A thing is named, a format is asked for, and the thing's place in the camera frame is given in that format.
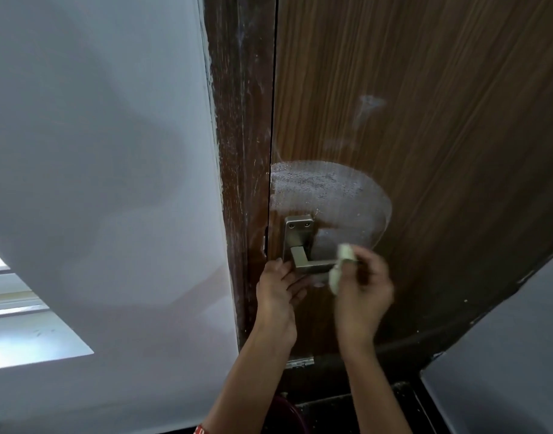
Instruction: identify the person's left hand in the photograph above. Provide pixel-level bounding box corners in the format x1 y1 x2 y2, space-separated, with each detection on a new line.
256 258 314 342

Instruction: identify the person's right hand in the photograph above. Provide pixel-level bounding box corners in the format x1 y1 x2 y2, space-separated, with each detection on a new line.
333 245 395 345

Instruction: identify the white cleaning cloth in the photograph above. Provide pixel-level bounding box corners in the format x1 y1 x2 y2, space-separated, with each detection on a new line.
328 243 357 295

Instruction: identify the silver metal door handle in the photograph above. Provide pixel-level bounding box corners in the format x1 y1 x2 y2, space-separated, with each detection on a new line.
283 214 345 274

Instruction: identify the person's right forearm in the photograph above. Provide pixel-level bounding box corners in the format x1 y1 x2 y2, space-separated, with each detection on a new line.
338 335 414 434

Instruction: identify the person's left forearm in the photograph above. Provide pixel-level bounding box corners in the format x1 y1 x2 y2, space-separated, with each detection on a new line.
203 331 298 434

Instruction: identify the dark maroon bucket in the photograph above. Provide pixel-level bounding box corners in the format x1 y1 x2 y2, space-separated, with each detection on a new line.
276 393 311 434

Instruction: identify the brown wooden door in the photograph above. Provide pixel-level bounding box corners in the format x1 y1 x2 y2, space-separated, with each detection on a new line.
264 0 553 363

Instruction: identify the window with white frame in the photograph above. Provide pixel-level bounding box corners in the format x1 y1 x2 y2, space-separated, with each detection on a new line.
0 243 95 371

